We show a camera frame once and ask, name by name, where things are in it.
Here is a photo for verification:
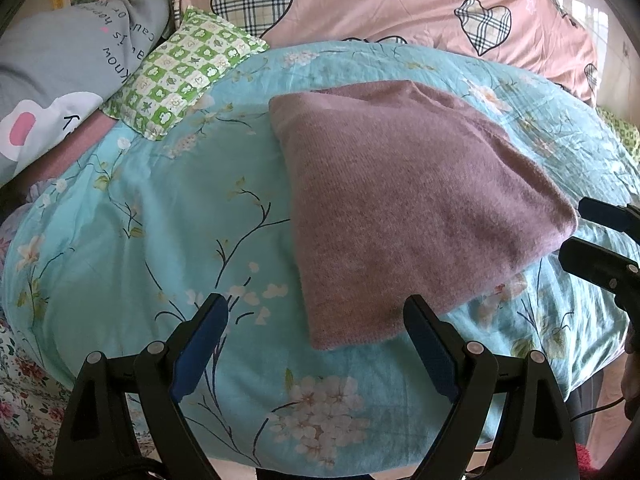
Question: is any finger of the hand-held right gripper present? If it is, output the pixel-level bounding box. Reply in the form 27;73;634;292
557;237;640;313
577;197;640;242

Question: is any green checkered pillow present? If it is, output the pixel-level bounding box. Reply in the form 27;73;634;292
102;6;271;142

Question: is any green patterned cloth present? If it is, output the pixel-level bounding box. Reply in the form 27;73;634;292
596;106;640;157

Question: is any black cable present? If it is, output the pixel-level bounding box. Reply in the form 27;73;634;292
570;394;627;422

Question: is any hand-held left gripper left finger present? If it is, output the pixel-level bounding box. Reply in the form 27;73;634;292
52;292;230;480

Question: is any teal floral blanket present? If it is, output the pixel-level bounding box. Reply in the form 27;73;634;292
0;40;640;471

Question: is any floral bed sheet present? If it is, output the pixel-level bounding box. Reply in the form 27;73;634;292
0;182;166;476

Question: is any red fuzzy cloth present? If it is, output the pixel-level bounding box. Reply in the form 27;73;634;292
575;441;610;480

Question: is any pink duvet with plaid hearts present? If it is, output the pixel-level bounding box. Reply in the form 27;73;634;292
170;0;601;108

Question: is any mauve knit sweater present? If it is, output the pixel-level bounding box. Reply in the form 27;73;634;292
268;80;581;352

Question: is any grey printed pillow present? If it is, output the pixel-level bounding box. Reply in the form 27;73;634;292
0;0;176;186

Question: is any dusty pink cloth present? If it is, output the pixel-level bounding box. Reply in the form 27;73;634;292
20;112;118;186

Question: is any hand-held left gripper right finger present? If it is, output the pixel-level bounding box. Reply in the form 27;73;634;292
402;294;581;480

